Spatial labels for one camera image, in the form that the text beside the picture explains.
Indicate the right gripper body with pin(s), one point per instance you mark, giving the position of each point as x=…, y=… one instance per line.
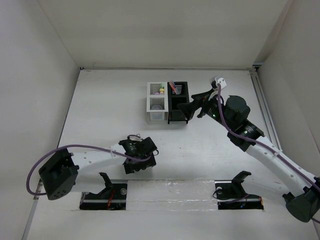
x=211, y=107

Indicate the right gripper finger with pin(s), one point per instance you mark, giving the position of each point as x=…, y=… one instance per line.
x=200, y=97
x=189, y=109

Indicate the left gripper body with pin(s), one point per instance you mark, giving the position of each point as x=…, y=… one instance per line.
x=137, y=165

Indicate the red pen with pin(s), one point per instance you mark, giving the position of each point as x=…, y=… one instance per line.
x=172, y=87

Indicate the orange pen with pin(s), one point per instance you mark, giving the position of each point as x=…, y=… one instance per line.
x=174, y=88

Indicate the clear paperclip jar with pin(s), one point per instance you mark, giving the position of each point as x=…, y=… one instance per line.
x=157, y=107

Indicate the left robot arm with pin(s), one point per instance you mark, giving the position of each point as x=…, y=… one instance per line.
x=66, y=172

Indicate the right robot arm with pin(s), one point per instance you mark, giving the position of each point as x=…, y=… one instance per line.
x=302, y=193

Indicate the black slotted container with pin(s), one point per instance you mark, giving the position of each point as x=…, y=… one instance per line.
x=175, y=114

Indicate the white slotted container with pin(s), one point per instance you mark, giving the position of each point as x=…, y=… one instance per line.
x=154, y=116

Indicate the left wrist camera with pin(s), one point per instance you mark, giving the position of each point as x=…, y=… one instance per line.
x=135, y=137

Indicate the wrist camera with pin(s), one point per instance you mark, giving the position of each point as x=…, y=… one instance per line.
x=218, y=80
x=135, y=137

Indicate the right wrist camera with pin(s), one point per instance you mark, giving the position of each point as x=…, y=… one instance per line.
x=218, y=80

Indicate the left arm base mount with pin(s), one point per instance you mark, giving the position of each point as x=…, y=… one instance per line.
x=113, y=197

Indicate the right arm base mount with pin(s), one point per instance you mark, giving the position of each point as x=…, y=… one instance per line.
x=230, y=194

